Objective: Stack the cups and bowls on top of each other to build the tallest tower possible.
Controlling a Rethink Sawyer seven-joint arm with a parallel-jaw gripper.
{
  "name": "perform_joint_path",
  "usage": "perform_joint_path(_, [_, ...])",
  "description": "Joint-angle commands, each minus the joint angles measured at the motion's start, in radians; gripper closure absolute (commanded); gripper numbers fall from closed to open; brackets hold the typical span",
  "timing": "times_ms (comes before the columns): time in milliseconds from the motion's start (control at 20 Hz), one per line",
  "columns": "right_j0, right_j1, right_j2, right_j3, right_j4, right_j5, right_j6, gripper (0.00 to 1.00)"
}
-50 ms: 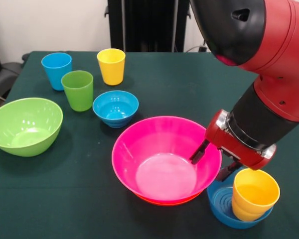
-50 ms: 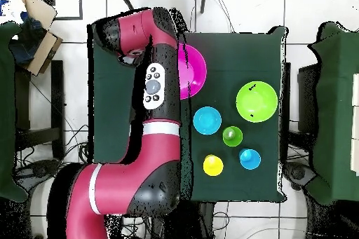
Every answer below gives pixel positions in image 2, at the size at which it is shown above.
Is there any large pink bowl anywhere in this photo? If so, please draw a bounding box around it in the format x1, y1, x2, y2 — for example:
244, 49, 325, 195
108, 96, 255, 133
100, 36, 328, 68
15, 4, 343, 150
177, 43, 208, 100

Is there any large green bowl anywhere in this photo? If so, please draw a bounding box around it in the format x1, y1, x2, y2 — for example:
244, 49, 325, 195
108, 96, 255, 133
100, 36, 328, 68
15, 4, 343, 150
236, 81, 279, 123

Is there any stack of white boxes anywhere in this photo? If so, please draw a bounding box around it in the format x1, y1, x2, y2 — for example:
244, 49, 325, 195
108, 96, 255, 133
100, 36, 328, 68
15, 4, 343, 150
350, 72, 359, 177

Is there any small light blue bowl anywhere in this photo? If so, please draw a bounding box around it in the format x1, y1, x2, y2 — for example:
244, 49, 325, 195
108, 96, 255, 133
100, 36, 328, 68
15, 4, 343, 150
192, 106, 222, 136

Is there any tall yellow cup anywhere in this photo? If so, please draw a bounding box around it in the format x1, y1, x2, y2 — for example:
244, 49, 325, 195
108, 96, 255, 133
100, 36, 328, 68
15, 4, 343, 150
203, 153, 224, 177

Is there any green cup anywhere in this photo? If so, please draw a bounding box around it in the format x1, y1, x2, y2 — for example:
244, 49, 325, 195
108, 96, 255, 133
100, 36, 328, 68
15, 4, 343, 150
222, 125, 244, 148

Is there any blue cup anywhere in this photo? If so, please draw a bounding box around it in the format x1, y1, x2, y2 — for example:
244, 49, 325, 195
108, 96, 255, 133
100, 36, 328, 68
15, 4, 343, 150
238, 148, 262, 170

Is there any dark green table cloth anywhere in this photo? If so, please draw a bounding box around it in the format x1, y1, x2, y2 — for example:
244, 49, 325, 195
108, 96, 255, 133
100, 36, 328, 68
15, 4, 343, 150
87, 23, 288, 203

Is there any black chair base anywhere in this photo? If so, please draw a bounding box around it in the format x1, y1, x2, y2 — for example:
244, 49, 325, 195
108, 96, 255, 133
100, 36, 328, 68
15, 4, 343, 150
13, 159, 61, 189
283, 161, 318, 192

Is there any cardboard box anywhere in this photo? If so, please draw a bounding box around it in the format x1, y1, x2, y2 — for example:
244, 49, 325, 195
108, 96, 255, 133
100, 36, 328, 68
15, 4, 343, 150
19, 0, 64, 77

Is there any green cloth side table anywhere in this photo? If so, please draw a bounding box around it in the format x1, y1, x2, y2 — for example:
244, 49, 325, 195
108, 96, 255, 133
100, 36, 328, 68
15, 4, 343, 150
306, 21, 359, 206
0, 21, 29, 203

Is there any dark blue cloth bag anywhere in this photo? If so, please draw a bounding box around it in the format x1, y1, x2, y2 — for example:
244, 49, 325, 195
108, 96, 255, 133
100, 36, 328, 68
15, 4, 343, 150
8, 11, 47, 67

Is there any tangle of floor cables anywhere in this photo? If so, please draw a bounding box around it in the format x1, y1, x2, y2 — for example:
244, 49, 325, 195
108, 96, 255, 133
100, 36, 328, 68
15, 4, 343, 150
13, 123, 93, 186

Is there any black bench frame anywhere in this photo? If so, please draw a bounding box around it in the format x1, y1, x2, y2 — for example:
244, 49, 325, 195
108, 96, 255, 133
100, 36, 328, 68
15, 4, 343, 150
15, 59, 66, 161

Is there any black square frame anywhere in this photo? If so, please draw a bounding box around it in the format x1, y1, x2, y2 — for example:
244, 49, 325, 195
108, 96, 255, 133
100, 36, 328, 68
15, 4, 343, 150
41, 0, 83, 21

